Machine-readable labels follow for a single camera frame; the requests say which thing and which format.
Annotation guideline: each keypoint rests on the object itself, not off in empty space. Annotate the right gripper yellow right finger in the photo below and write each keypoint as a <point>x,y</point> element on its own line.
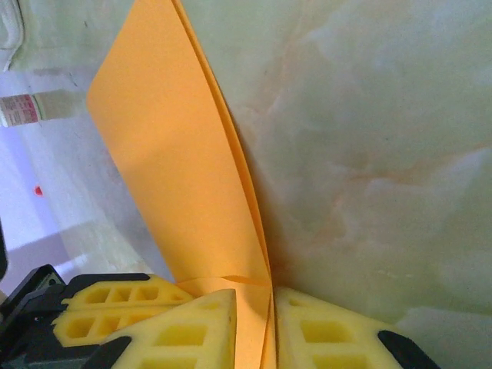
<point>288,319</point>

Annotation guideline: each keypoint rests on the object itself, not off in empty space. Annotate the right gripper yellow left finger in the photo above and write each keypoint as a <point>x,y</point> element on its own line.
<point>215,315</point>

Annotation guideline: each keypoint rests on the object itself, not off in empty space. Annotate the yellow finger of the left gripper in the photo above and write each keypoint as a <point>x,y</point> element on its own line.
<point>96,313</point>
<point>161,286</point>

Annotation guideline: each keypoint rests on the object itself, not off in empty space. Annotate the orange paper sheet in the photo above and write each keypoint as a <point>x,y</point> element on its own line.
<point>173,153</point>

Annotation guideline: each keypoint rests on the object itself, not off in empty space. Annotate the small white bottle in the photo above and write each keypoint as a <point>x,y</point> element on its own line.
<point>38,109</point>

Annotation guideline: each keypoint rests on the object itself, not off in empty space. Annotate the white plastic storage box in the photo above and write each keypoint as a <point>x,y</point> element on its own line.
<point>9,30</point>

